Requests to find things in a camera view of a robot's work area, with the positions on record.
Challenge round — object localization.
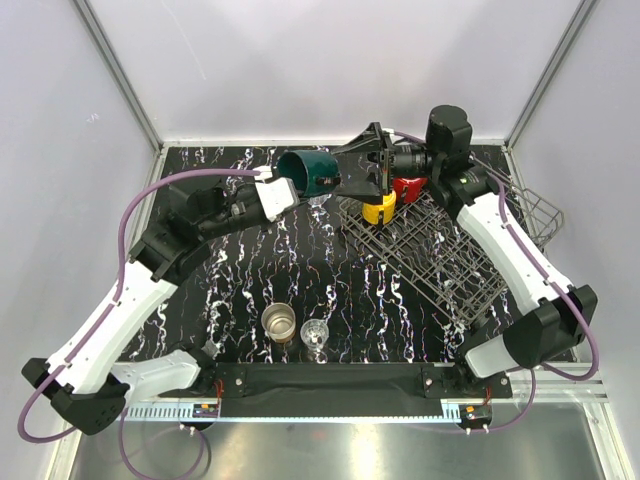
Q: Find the red mug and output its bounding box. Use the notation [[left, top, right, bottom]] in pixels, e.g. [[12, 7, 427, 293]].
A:
[[393, 177, 427, 204]]

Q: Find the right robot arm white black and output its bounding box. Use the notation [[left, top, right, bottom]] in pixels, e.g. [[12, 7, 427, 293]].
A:
[[335, 105, 599, 397]]

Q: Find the clear glass tumbler far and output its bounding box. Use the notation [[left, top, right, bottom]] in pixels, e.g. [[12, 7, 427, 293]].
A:
[[308, 194, 331, 207]]

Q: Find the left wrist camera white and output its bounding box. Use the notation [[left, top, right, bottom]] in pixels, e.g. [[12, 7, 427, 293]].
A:
[[254, 166, 300, 222]]

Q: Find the grey wire dish rack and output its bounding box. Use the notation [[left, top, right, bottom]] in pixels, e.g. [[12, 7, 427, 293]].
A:
[[339, 144, 566, 331]]

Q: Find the stainless steel cup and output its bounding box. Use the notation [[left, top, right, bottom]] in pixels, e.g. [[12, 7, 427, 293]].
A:
[[261, 302, 296, 344]]

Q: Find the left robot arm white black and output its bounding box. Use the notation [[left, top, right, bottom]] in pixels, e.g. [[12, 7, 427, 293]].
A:
[[18, 169, 299, 443]]

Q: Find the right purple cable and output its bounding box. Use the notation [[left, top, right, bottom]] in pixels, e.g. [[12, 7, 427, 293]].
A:
[[392, 130, 601, 434]]

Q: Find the clear glass tumbler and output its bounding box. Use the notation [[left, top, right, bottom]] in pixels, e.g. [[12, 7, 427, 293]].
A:
[[300, 319, 329, 350], [308, 194, 331, 207]]

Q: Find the dark green mug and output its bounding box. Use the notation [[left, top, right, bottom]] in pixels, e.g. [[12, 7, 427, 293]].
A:
[[276, 150, 341, 198]]

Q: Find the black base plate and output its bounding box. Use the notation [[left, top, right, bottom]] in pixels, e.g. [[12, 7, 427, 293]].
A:
[[217, 363, 512, 419]]

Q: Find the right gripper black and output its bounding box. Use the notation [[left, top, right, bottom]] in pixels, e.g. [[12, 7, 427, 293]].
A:
[[330, 122, 442, 207]]

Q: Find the yellow mug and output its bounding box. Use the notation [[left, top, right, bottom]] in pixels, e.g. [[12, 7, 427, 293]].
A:
[[362, 192, 396, 226]]

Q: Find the clear glass tumbler near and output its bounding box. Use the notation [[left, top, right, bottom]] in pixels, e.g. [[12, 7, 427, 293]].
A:
[[300, 319, 329, 350]]

